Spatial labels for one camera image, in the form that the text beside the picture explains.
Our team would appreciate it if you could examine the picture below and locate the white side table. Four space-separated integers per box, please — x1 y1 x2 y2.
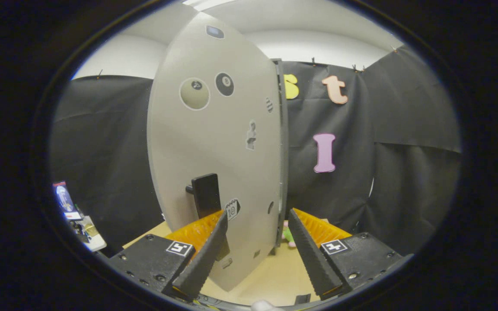
71 215 107 252

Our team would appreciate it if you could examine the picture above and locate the row of black cloth clips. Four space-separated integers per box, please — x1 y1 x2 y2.
96 45 399 80

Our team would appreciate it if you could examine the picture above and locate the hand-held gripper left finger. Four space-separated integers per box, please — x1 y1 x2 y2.
109 210 228 302

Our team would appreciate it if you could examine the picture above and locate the black backdrop cloth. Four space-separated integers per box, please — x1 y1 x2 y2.
50 45 462 255

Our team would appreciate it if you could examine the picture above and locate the black door handle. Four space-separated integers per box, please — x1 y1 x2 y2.
185 173 231 262

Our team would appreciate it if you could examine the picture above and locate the beige shoe cabinet door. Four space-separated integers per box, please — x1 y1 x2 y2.
147 12 286 292

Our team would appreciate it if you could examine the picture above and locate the grey shoe cabinet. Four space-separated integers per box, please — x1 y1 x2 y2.
272 58 291 256

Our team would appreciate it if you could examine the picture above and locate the pink and green plush toy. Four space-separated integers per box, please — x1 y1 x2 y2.
281 220 297 248

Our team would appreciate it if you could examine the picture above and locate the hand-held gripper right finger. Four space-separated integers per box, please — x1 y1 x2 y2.
287 208 415 301

